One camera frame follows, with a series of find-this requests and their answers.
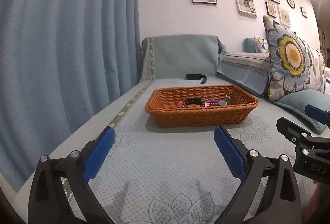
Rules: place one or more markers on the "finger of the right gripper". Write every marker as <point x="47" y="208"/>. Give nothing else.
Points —
<point x="321" y="116"/>

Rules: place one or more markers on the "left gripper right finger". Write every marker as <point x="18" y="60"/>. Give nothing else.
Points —
<point x="280" y="202"/>

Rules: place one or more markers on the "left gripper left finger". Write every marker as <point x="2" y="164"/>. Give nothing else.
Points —
<point x="47" y="201"/>

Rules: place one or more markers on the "right hand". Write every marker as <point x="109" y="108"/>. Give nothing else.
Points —
<point x="317" y="211"/>

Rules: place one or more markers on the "teal cushion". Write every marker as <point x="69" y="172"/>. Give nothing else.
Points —
<point x="296" y="102"/>

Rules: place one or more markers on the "floral decorative pillow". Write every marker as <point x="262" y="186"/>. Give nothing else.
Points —
<point x="294" y="65"/>

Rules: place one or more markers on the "striped sofa back cushion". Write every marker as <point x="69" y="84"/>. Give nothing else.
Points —
<point x="249" y="71"/>

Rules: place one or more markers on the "far small floral pillow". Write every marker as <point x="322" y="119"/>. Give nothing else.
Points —
<point x="261" y="45"/>

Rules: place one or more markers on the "butterfly light framed picture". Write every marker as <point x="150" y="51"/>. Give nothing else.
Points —
<point x="284" y="17"/>

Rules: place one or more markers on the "orange wicker basket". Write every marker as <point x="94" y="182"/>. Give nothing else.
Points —
<point x="224" y="104"/>

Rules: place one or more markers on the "teal quilted sofa cover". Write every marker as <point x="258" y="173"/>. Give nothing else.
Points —
<point x="172" y="175"/>

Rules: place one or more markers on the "small dark framed picture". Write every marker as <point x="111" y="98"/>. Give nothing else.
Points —
<point x="271" y="9"/>

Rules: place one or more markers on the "white framed picture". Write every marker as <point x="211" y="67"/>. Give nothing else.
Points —
<point x="246" y="7"/>

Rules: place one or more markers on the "teal sofa armrest cover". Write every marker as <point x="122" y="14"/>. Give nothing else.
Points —
<point x="175" y="56"/>

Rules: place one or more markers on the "blue curtain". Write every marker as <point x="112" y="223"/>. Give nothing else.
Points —
<point x="62" y="62"/>

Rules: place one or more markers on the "small far right frame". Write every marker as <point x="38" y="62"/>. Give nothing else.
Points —
<point x="303" y="11"/>

